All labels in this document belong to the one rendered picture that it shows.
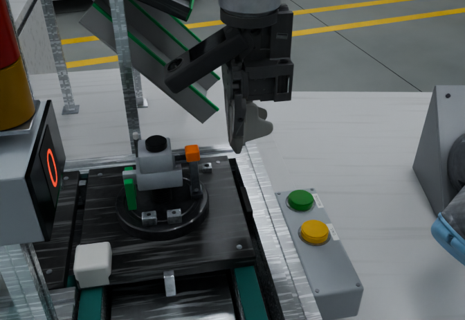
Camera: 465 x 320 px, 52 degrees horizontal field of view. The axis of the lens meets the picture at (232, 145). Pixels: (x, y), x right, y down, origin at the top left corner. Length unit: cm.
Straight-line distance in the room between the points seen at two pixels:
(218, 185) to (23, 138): 41
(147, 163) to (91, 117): 56
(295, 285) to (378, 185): 40
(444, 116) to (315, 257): 40
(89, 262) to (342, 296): 33
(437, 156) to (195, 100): 45
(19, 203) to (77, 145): 71
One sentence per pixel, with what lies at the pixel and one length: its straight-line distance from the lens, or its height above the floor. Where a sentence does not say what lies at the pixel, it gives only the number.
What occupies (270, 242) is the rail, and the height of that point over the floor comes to 96.
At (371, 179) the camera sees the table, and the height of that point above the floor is 86.
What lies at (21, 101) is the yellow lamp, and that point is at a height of 128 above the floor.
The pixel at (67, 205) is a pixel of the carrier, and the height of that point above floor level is 97.
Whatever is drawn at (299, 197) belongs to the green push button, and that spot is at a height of 97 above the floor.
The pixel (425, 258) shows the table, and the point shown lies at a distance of 87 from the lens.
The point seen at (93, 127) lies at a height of 86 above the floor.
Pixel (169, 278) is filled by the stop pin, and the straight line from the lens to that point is 66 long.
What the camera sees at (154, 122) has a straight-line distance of 115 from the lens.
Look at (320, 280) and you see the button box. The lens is 66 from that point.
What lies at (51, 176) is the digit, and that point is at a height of 120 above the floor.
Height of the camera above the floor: 146
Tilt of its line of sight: 35 degrees down
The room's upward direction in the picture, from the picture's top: straight up
